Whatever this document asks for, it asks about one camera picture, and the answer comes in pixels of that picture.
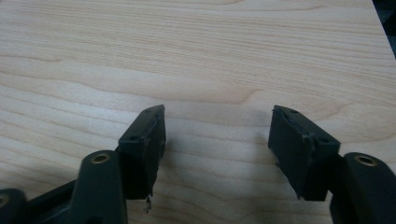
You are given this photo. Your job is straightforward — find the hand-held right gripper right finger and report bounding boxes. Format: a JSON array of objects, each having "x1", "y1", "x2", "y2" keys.
[{"x1": 267, "y1": 105, "x2": 396, "y2": 224}]

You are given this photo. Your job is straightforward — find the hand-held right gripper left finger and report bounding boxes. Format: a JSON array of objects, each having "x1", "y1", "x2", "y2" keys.
[{"x1": 66, "y1": 104, "x2": 167, "y2": 224}]

